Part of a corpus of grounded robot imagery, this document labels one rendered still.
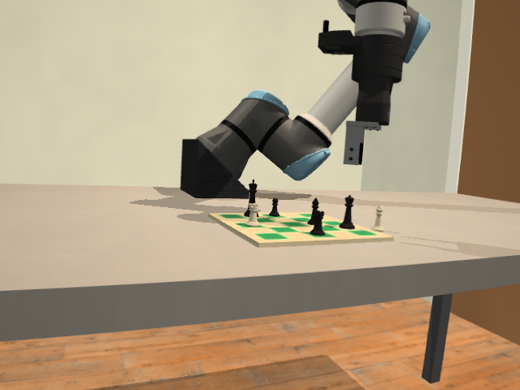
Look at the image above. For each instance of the green and cream chessboard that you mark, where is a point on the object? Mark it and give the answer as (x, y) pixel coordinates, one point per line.
(290, 229)

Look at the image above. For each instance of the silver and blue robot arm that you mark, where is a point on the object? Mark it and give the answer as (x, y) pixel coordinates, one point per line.
(297, 147)

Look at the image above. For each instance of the white rook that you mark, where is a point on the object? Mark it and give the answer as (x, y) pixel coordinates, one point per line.
(253, 216)

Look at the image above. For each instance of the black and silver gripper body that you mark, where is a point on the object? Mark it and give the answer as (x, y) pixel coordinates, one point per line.
(378, 50)

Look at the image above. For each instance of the white bishop chess piece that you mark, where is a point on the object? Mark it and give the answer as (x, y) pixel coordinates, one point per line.
(377, 227)

